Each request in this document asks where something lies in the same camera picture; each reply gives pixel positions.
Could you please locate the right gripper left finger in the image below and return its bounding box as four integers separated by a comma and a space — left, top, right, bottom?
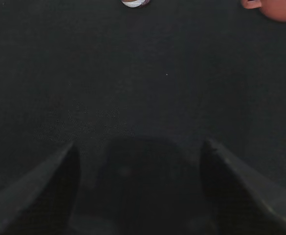
0, 143, 81, 235

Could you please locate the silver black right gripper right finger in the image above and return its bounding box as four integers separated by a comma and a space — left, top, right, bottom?
200, 140, 286, 235

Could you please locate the white ceramic mug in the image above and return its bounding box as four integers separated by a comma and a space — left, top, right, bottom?
241, 0, 286, 23

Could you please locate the nescafe coffee bottle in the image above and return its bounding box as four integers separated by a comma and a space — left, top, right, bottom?
121, 0, 150, 8

